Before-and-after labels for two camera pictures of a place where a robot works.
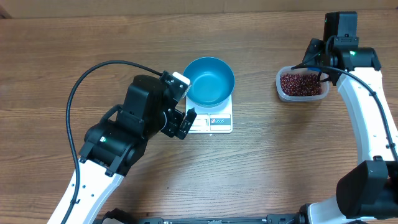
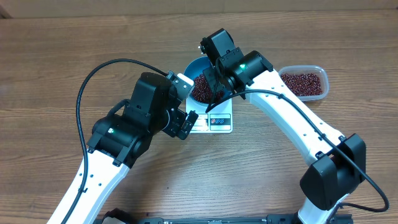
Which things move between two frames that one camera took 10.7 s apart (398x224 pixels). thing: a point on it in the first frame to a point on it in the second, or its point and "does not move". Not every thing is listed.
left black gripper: x=171 y=127 does not move
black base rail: x=272 y=219 does not move
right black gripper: x=313 y=46 to x=217 y=85
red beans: x=300 y=84 does not move
